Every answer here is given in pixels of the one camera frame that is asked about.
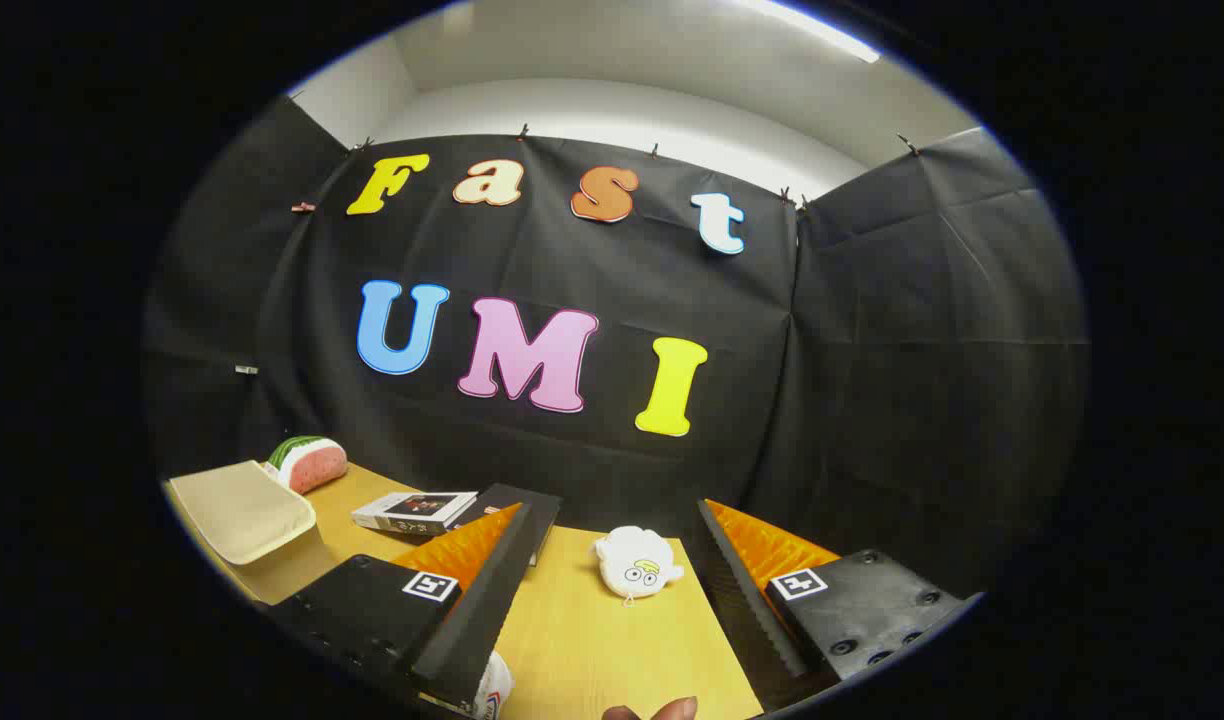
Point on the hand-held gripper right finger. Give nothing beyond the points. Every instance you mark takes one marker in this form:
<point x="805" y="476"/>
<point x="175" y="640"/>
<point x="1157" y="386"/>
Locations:
<point x="737" y="600"/>

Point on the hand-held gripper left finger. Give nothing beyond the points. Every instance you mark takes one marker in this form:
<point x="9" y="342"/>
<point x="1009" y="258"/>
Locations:
<point x="472" y="610"/>

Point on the white patterned shoe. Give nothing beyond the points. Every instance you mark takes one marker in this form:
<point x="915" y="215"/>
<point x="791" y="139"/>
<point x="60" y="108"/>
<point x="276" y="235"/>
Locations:
<point x="495" y="688"/>

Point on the cream fabric storage box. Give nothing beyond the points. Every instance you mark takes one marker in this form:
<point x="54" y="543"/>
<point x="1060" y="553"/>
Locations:
<point x="242" y="510"/>

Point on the white plush toy with face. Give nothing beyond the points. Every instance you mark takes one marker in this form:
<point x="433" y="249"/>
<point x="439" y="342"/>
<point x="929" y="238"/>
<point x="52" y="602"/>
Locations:
<point x="634" y="562"/>

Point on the white cover book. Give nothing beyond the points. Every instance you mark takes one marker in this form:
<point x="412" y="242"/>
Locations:
<point x="412" y="510"/>

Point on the black cover book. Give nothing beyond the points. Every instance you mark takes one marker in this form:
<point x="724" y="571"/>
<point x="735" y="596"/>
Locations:
<point x="542" y="510"/>

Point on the watermelon slice plush pillow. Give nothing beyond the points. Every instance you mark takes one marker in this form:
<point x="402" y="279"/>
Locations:
<point x="312" y="463"/>

